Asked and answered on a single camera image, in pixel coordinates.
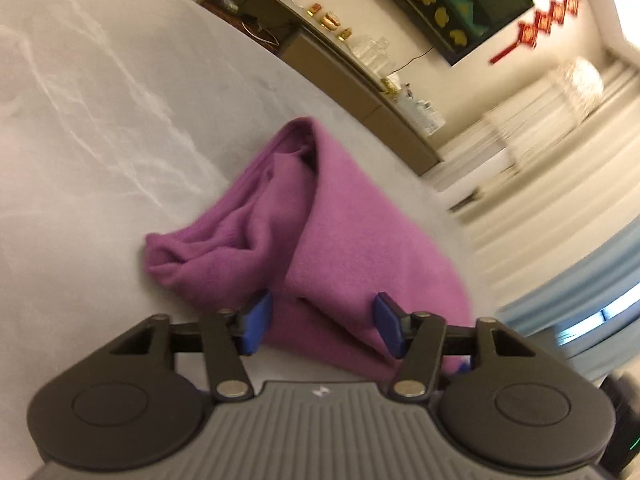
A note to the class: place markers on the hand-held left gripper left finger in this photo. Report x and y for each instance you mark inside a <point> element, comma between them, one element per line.
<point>257,325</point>

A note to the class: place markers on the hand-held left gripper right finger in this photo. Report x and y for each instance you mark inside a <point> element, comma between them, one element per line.
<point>390,327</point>

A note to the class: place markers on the purple sweater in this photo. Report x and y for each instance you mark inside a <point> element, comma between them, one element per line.
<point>345,240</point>

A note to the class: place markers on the blue curtain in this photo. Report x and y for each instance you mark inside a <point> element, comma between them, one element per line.
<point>590,280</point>

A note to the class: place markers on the white box of small things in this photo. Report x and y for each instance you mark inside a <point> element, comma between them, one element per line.
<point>425,115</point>

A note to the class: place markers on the white curtain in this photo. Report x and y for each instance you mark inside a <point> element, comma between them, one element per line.
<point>550,160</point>

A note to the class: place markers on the long grey sideboard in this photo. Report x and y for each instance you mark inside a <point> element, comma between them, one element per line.
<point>320,62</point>

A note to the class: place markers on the clear glass containers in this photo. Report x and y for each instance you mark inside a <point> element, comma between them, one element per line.
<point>372,50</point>

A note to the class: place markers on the golden ornaments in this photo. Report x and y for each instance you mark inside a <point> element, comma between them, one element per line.
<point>330,21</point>

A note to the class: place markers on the red hanging decoration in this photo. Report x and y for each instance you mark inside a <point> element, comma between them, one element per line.
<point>537,25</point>

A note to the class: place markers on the dark wall picture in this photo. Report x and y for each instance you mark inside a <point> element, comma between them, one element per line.
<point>450,0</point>

